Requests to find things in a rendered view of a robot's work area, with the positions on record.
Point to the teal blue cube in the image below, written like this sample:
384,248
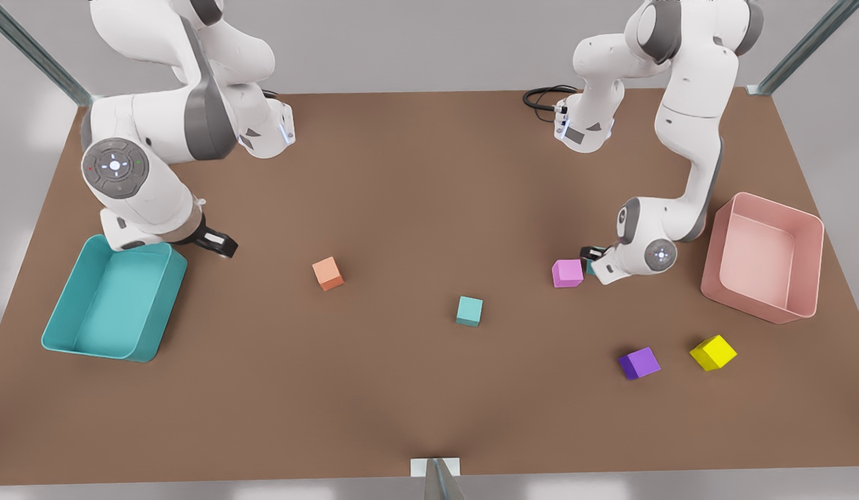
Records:
590,268
469,310

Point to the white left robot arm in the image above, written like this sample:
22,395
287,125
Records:
693,104

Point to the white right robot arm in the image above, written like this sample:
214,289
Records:
151,118

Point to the pink cube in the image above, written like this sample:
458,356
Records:
567,273

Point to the teal plastic bin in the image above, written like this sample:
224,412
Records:
113,298

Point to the orange cube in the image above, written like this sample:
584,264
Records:
328,273

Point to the purple cube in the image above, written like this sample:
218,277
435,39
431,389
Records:
639,363

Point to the yellow cube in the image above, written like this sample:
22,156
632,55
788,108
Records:
713,353

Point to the pink plastic bin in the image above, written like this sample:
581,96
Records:
762,258

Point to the silver frame post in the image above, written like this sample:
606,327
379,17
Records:
37,52
804,48
439,479

